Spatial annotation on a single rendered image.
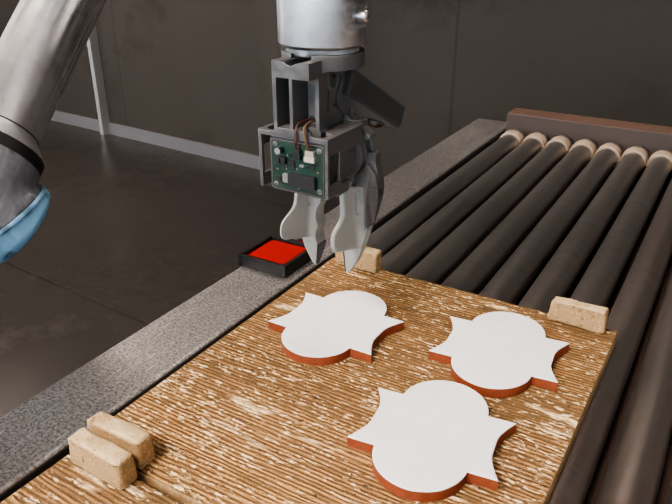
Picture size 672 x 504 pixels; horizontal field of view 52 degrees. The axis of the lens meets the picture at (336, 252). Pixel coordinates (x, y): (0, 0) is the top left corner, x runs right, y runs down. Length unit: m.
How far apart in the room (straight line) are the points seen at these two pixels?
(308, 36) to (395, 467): 0.34
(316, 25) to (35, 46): 0.41
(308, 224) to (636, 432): 0.35
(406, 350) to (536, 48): 2.59
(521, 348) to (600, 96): 2.50
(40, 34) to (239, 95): 3.31
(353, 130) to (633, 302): 0.43
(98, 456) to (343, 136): 0.32
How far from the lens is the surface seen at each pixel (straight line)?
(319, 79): 0.58
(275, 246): 0.94
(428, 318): 0.76
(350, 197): 0.63
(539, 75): 3.21
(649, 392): 0.73
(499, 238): 1.01
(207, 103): 4.36
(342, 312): 0.74
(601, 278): 0.93
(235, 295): 0.85
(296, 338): 0.70
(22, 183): 0.83
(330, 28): 0.57
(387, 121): 0.68
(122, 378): 0.73
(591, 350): 0.74
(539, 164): 1.35
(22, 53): 0.88
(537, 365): 0.68
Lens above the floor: 1.32
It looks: 25 degrees down
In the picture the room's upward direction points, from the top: straight up
